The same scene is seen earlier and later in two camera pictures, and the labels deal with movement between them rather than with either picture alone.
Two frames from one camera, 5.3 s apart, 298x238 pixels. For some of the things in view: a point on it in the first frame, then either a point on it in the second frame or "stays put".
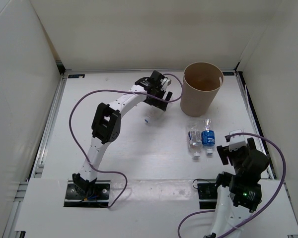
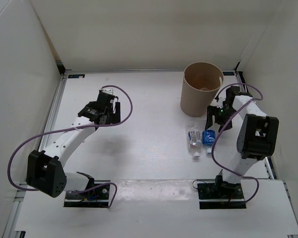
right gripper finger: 252,144 to 229,126
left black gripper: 160,104 to 114,118
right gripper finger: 224,152 to 210,111
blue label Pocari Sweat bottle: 208,138 stays put
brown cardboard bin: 200,83 stays put
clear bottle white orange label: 194,141 stays put
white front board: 148,206 stays put
